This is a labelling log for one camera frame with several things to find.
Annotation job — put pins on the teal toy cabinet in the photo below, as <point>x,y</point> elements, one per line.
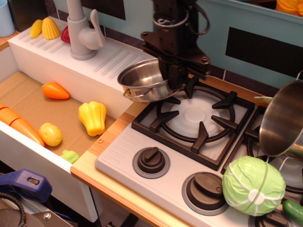
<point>258,43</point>

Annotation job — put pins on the yellow toy bell pepper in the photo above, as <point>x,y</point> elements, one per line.
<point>93,115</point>

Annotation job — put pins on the small steel pot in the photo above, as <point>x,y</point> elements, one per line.
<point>142,82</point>

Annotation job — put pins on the light green toy broccoli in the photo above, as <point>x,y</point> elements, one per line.
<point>70,156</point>

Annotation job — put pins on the light blue cup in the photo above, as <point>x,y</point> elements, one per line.
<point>6,22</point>

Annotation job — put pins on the large orange toy carrot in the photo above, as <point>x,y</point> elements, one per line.
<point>15,121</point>

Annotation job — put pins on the grey toy faucet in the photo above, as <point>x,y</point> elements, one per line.
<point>85,41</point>

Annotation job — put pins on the right black stove knob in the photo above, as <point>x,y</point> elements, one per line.
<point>273,219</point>

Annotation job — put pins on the large steel pot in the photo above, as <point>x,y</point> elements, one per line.
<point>281,129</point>

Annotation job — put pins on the left black stove knob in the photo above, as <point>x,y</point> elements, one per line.
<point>151,160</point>

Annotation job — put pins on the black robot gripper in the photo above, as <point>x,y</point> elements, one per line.
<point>177,52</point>

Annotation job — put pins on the red toy pepper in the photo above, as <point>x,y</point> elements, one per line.
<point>65,36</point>

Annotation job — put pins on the black stove knob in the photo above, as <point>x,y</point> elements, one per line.
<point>151,160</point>
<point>204,191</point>
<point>273,219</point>

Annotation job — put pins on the black burner grate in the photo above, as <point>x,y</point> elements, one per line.
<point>248,145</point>
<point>200,122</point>

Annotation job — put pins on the black right burner grate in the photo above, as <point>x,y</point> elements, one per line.
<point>248,145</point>

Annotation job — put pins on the green toy cucumber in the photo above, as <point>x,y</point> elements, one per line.
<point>293,210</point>

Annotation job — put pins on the black metal camera mount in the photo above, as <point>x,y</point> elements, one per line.
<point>19,218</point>

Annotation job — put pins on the yellow toy food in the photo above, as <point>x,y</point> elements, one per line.
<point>293,7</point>

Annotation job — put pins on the green toy cabbage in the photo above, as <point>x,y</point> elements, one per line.
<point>253,186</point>

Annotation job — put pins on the white toy sink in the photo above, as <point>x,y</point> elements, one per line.
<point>26,64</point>

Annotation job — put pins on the yellow toy corn cob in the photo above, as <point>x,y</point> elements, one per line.
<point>50,30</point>

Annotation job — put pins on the black left burner grate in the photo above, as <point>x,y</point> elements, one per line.
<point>200,122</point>

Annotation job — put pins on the middle black stove knob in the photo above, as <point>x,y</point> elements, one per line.
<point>204,191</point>

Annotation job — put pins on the small yellow toy corn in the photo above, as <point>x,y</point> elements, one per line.
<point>36,28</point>

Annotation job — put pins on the small orange toy carrot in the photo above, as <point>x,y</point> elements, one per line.
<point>54,91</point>

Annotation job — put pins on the yellow toy potato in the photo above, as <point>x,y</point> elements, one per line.
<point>50,134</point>

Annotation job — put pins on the blue clamp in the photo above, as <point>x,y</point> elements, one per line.
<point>27,184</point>

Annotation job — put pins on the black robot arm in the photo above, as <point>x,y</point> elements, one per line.
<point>178,24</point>

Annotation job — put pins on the grey toy stove top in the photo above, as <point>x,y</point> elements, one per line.
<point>167,188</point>

